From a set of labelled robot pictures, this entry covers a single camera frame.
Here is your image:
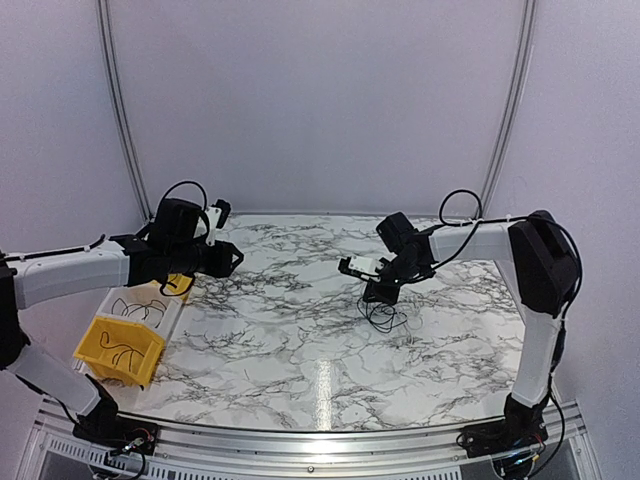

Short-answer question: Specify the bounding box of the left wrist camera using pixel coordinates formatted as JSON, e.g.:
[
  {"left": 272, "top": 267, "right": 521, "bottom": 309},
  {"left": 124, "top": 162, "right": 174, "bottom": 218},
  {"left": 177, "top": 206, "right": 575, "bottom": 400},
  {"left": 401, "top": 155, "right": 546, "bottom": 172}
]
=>
[{"left": 194, "top": 199, "right": 231, "bottom": 246}]

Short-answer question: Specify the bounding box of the white translucent plastic bin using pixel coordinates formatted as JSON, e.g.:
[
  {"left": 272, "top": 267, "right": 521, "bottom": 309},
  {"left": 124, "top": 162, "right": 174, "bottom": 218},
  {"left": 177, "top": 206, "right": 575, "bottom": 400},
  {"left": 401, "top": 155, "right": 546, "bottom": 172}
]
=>
[{"left": 96, "top": 284, "right": 183, "bottom": 341}]

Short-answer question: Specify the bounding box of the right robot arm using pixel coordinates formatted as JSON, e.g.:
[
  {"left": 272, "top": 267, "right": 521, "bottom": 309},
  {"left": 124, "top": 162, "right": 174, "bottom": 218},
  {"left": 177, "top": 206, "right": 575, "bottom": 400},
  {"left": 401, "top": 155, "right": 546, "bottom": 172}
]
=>
[{"left": 347, "top": 210, "right": 582, "bottom": 448}]

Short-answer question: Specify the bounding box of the yellow plastic bin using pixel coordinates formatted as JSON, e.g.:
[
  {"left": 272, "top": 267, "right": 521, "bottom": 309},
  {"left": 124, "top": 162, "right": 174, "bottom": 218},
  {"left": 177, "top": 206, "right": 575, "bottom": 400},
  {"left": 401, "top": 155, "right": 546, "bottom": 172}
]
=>
[
  {"left": 159, "top": 274, "right": 196, "bottom": 303},
  {"left": 74, "top": 316, "right": 166, "bottom": 389}
]

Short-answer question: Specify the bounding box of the thin black cable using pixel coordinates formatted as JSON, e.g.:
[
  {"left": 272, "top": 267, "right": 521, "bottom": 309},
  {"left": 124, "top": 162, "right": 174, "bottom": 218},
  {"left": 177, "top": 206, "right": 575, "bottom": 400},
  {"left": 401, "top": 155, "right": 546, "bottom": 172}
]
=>
[
  {"left": 98, "top": 332, "right": 144, "bottom": 371},
  {"left": 158, "top": 273, "right": 194, "bottom": 296},
  {"left": 112, "top": 297, "right": 169, "bottom": 329}
]

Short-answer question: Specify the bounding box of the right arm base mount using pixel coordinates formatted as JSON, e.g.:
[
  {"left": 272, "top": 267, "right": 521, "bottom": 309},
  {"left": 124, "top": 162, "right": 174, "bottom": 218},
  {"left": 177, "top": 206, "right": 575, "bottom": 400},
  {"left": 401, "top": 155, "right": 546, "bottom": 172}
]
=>
[{"left": 456, "top": 394, "right": 550, "bottom": 458}]

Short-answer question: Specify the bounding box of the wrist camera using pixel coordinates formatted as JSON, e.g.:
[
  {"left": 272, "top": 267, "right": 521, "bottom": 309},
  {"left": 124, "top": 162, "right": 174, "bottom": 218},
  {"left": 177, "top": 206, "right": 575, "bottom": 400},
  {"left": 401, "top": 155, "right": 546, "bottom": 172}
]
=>
[
  {"left": 194, "top": 199, "right": 231, "bottom": 246},
  {"left": 338, "top": 256, "right": 384, "bottom": 281}
]

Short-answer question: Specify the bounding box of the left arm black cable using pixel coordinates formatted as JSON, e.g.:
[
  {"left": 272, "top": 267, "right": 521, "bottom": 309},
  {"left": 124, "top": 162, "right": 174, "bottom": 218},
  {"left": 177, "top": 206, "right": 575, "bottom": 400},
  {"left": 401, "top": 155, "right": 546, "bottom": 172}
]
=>
[{"left": 0, "top": 180, "right": 211, "bottom": 264}]

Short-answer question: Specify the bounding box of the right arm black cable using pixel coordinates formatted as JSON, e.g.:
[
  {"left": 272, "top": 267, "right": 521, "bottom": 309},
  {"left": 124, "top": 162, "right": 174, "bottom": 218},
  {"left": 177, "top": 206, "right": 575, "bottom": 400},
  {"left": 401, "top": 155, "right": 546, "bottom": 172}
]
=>
[{"left": 419, "top": 188, "right": 584, "bottom": 436}]

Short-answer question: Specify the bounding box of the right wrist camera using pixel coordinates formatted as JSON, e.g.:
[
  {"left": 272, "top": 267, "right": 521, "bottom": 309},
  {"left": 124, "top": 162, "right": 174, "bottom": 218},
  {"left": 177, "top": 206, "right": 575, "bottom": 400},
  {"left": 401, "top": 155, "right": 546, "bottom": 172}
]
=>
[{"left": 338, "top": 256, "right": 384, "bottom": 281}]

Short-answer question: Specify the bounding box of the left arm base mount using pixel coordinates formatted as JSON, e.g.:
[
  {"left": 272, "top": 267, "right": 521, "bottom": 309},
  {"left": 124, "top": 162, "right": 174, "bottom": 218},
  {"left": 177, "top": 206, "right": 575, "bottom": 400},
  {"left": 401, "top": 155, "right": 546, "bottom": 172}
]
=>
[{"left": 72, "top": 384, "right": 159, "bottom": 455}]

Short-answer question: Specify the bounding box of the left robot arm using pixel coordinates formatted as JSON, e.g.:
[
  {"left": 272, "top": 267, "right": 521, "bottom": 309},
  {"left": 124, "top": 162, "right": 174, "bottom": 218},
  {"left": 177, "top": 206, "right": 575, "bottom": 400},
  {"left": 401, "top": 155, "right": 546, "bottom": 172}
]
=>
[{"left": 1, "top": 198, "right": 244, "bottom": 445}]

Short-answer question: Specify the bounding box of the near yellow plastic bin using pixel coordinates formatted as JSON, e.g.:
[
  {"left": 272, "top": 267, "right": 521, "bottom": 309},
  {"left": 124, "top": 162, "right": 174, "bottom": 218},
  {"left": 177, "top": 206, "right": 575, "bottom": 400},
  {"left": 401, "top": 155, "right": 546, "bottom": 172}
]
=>
[{"left": 74, "top": 316, "right": 166, "bottom": 389}]

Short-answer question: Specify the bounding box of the far yellow plastic bin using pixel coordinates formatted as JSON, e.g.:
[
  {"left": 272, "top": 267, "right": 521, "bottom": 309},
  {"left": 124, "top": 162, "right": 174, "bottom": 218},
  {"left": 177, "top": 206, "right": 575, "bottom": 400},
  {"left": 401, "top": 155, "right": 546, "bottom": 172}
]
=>
[{"left": 159, "top": 274, "right": 196, "bottom": 303}]

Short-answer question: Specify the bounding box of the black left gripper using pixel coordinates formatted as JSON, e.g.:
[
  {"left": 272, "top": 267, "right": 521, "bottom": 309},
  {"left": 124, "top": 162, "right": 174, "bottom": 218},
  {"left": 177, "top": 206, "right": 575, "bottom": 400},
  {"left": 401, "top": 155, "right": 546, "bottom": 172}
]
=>
[{"left": 167, "top": 239, "right": 243, "bottom": 278}]

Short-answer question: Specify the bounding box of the aluminium front rail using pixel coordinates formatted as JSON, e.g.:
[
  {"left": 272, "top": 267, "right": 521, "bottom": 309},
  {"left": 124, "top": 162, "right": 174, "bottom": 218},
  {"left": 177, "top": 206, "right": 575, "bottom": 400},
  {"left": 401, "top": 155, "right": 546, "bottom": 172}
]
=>
[{"left": 16, "top": 400, "right": 602, "bottom": 479}]

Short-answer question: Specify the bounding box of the cable pile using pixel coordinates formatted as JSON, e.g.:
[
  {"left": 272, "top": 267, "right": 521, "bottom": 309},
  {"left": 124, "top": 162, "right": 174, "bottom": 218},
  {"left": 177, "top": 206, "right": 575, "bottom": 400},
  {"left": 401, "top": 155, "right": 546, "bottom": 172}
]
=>
[{"left": 357, "top": 294, "right": 424, "bottom": 335}]

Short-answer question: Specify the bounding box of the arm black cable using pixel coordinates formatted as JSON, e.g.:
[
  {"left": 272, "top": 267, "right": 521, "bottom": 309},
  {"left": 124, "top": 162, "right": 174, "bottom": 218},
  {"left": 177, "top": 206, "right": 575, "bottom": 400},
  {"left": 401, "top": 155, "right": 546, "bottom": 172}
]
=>
[
  {"left": 419, "top": 188, "right": 584, "bottom": 436},
  {"left": 0, "top": 180, "right": 211, "bottom": 264}
]

